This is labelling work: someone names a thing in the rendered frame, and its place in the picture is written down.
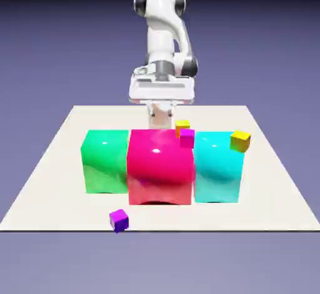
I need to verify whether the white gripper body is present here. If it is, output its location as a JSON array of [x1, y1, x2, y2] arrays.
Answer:
[[128, 73, 196, 105]]

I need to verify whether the large pink box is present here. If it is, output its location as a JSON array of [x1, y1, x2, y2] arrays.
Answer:
[[126, 128, 196, 206]]

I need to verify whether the large cyan box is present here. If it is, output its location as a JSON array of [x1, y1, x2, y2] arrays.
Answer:
[[193, 130, 246, 204]]

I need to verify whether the small yellow cube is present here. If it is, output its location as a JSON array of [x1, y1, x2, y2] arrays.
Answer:
[[229, 130, 252, 154], [175, 120, 191, 138]]

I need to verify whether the small purple cube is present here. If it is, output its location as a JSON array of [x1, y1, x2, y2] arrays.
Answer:
[[109, 208, 130, 234]]

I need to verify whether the small magenta cube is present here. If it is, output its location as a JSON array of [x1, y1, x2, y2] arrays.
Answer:
[[179, 128, 196, 149]]

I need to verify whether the large green box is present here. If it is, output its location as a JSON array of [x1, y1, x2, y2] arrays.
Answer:
[[80, 129, 130, 195]]

